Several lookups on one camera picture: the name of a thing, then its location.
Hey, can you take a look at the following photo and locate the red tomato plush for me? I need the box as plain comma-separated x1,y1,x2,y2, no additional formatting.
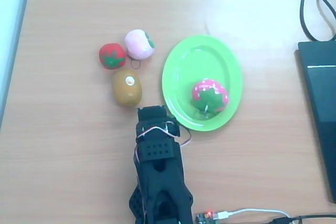
99,42,127,70

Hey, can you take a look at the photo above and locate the green oval plate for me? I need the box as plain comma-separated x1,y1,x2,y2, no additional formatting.
162,34,243,132

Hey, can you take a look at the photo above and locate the motor control board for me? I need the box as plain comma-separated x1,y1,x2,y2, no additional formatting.
195,209,220,224

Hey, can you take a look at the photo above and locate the pink strawberry plush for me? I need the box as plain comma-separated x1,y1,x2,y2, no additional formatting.
189,78,229,120

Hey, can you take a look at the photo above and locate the pink peach plush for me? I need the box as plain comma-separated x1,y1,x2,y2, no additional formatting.
124,29,156,70

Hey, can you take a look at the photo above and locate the black laptop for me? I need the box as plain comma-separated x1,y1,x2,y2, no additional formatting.
297,40,336,204

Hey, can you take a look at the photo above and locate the brown kiwi with sticker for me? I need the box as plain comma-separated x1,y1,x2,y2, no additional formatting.
112,69,144,107

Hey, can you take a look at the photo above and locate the white USB cable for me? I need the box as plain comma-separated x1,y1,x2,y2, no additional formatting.
214,208,292,221

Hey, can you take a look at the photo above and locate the black power cable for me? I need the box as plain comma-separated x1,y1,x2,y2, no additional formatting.
270,214,336,224

